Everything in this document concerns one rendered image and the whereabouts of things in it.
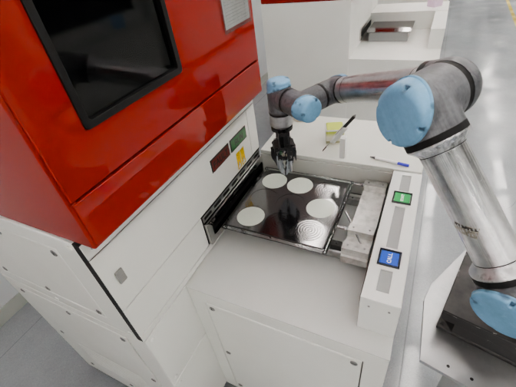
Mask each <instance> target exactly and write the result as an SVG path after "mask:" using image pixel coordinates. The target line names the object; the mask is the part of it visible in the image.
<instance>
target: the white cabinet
mask: <svg viewBox="0 0 516 387"><path fill-rule="evenodd" d="M187 290H188V292H189V294H190V297H191V299H192V301H193V304H194V306H195V308H196V311H197V313H198V316H199V317H200V321H201V322H202V324H203V327H204V329H205V332H206V334H207V337H208V339H209V340H210V344H211V345H212V348H213V350H214V353H215V355H216V357H217V360H218V362H219V364H220V367H221V369H222V371H223V374H224V376H225V378H226V380H227V382H228V383H230V384H232V385H235V386H237V387H382V386H383V382H384V380H385V374H386V372H387V368H388V365H389V361H387V360H384V359H381V358H379V357H376V356H373V355H370V354H368V353H366V352H362V351H360V350H358V349H354V348H352V347H349V346H345V345H343V344H341V343H338V342H335V341H332V340H330V339H327V338H324V337H321V336H318V335H316V334H313V333H311V332H307V331H305V330H303V329H299V328H296V327H295V326H291V325H288V324H286V323H284V322H280V321H278V320H275V319H271V318H270V317H267V316H264V315H261V314H259V313H255V312H253V311H250V310H248V309H244V308H242V307H239V306H236V305H233V304H231V303H228V302H225V301H223V300H221V299H217V298H215V297H212V296H208V295H207V294H204V293H200V292H198V291H196V290H193V289H190V288H187Z"/></svg>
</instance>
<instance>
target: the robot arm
mask: <svg viewBox="0 0 516 387"><path fill-rule="evenodd" d="M482 85H483V79H482V76H481V72H480V71H479V69H478V67H477V65H475V64H474V63H473V62H472V61H470V60H468V59H467V58H462V57H447V58H440V59H436V60H431V61H424V62H422V63H421V64H420V65H419V66H418V67H416V68H404V69H398V70H391V71H380V72H374V73H368V74H357V75H350V76H348V75H346V74H337V75H333V76H332V77H331V78H329V79H326V80H325V81H322V82H319V83H318V84H315V85H313V86H311V87H309V88H307V89H304V90H302V91H297V90H296V89H293V88H291V84H290V79H289V78H288V77H287V76H275V77H272V78H270V79H269V80H268V81H267V82H266V93H267V100H268V107H269V116H270V126H271V130H272V132H274V133H276V138H273V141H272V145H273V146H272V147H271V148H270V149H271V157H272V159H273V160H274V161H275V163H276V165H277V167H278V168H279V170H280V172H281V174H284V175H287V174H288V173H289V172H290V171H291V172H292V171H293V169H292V165H293V159H294V158H295V159H296V144H294V141H293V138H291V136H290V135H289V132H290V131H291V130H292V129H293V117H294V118H295V119H297V120H298V121H302V122H305V123H311V122H314V121H315V120H316V119H317V117H318V116H319V115H320V113H321V110H322V109H324V108H327V107H328V106H330V105H332V104H342V103H374V102H378V106H377V108H376V120H377V125H378V127H379V130H380V132H381V133H382V136H383V137H384V138H385V139H386V140H387V141H391V142H392V144H393V145H395V146H397V147H404V149H405V151H406V153H407V155H410V156H413V157H417V158H418V159H419V160H420V161H421V163H422V166H423V167H424V169H425V172H426V173H427V175H428V177H429V179H430V181H431V182H432V185H433V187H434V188H435V191H436V193H437V195H438V197H439V199H440V201H441V202H442V204H443V206H444V208H445V210H446V212H447V214H448V216H449V218H450V220H451V222H452V224H453V225H454V227H455V229H456V231H457V233H458V235H459V237H460V239H461V241H462V243H463V245H464V247H465V249H466V250H467V252H468V255H469V256H470V258H471V261H472V264H471V266H470V268H469V275H470V277H471V278H472V281H473V283H474V284H475V286H476V290H474V291H473V292H472V293H471V297H470V304H471V307H472V309H473V310H474V312H475V313H476V315H477V316H478V317H479V318H480V319H481V320H482V321H483V322H484V323H486V324H487V325H489V326H490V327H491V328H493V329H495V330H496V331H498V332H500V333H502V334H504V335H506V336H509V337H511V338H514V339H516V235H515V233H514V231H513V229H512V227H511V225H510V223H509V221H508V219H507V217H506V216H505V214H504V211H503V210H502V208H501V205H500V203H499V202H498V199H497V197H496V196H495V193H494V191H493V190H492V188H491V185H490V184H489V182H488V179H487V178H486V176H485V174H484V172H483V170H482V169H481V166H480V164H479V162H478V160H477V158H476V156H475V154H474V152H473V150H472V149H471V146H470V144H469V142H468V140H467V138H466V137H467V133H468V131H469V129H470V126H471V125H470V123H469V121H468V119H467V117H466V115H465V112H466V111H467V110H469V109H470V108H471V107H472V106H473V105H474V104H475V103H476V101H477V100H478V98H479V96H480V94H481V90H482ZM284 160H286V168H284V165H283V161H284Z"/></svg>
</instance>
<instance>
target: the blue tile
mask: <svg viewBox="0 0 516 387"><path fill-rule="evenodd" d="M399 255H400V254H399V253H393V252H389V251H386V250H382V252H381V256H380V259H379V262H380V263H386V264H389V265H393V266H398V263H399Z"/></svg>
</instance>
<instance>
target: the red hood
mask: <svg viewBox="0 0 516 387"><path fill-rule="evenodd" d="M261 91H262V86H261V80H260V67H259V61H258V54H257V47H256V35H255V28H254V21H253V10H252V2H251V0H0V216H3V217H6V218H9V219H11V220H15V221H17V222H19V223H23V224H26V225H28V226H30V227H34V228H37V229H39V230H43V231H45V232H48V233H51V234H54V235H56V236H59V237H62V238H65V239H67V240H70V241H73V242H76V243H80V244H81V245H84V246H88V247H90V248H92V249H97V248H98V247H99V246H100V245H101V244H102V243H103V242H104V241H105V240H106V239H107V238H108V237H109V236H110V235H111V234H112V233H113V232H114V231H115V230H116V229H117V228H118V227H119V226H120V225H121V224H122V223H123V222H124V221H125V220H126V219H128V218H129V217H130V216H131V215H132V214H133V213H134V212H135V211H136V210H137V209H138V208H139V207H140V206H141V205H142V204H143V203H145V202H146V201H147V200H148V199H149V198H150V197H151V196H152V195H153V194H154V193H155V192H156V191H157V190H158V189H159V188H160V187H162V186H163V185H164V184H165V183H166V182H167V181H168V180H169V179H170V178H171V177H172V176H173V175H174V174H175V173H176V172H177V171H178V170H179V169H181V168H182V166H183V165H185V163H186V162H188V160H189V159H191V158H192V156H193V155H195V154H196V153H197V152H198V151H199V150H200V149H201V148H202V147H203V146H204V145H205V144H206V143H207V142H208V141H209V140H210V139H211V138H213V137H214V136H215V135H216V134H217V133H218V132H219V131H220V130H221V129H222V128H223V127H224V126H225V125H226V124H227V123H228V122H230V121H231V120H232V119H233V118H234V117H235V116H236V115H237V114H238V113H239V112H240V111H241V110H242V109H243V108H244V107H245V106H247V105H248V104H249V103H250V102H251V101H252V100H253V99H254V98H255V97H256V96H257V95H258V94H259V93H260V92H261Z"/></svg>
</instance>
